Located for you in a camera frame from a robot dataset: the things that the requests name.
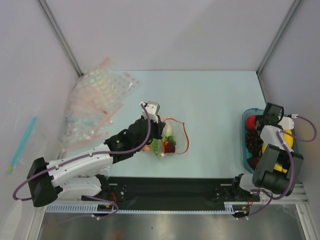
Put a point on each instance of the yellow mango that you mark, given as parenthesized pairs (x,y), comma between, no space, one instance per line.
(287,137)

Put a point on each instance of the orange red peach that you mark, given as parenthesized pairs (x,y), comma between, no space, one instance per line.
(146,148)

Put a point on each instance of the teal plastic fruit bin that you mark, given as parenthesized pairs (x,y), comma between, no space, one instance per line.
(245,153)

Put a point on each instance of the dark red apple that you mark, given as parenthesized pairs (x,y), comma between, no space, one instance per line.
(253,162)

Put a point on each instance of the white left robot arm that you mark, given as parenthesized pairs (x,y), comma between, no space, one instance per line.
(46,180)

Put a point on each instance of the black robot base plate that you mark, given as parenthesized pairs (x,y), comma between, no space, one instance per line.
(171,193)

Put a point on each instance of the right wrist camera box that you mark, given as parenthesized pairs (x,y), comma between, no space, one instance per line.
(287,122)

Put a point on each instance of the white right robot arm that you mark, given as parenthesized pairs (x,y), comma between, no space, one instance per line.
(274,184)

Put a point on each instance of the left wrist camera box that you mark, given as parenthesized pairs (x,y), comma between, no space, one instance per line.
(152,108)

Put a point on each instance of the wrinkled green fruit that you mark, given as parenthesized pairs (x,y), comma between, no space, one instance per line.
(156,147)

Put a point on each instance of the white radish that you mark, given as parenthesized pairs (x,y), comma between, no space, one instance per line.
(168,130)

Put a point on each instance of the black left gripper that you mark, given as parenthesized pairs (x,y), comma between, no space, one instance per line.
(158,127)

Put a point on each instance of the green grape bunch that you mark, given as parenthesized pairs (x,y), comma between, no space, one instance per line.
(169,139)

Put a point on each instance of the pile of clear zip bags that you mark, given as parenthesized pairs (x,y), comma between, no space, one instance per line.
(96,97)

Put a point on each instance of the purple grape bunch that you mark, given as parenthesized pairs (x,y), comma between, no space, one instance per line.
(253,142)

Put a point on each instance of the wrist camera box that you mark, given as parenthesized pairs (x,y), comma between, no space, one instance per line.
(287,122)
(152,108)

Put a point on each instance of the clear orange zip bag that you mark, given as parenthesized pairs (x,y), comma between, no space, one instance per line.
(175,140)

